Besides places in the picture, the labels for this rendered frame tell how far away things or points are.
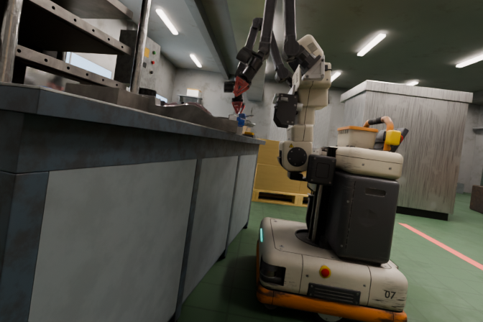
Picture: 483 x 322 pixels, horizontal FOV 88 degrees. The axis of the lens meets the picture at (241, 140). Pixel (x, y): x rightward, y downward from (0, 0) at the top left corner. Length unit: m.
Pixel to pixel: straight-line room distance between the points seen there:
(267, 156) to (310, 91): 2.06
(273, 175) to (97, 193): 2.95
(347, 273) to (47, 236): 1.14
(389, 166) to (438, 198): 3.61
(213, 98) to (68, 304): 10.48
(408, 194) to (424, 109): 1.32
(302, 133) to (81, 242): 1.07
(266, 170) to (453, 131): 2.99
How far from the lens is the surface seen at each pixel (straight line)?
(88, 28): 1.72
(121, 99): 0.84
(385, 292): 1.43
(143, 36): 1.97
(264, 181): 3.40
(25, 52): 1.49
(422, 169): 4.74
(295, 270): 1.28
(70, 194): 0.56
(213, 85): 11.05
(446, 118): 4.94
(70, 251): 0.61
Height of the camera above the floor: 0.76
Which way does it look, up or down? level
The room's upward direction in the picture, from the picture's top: 8 degrees clockwise
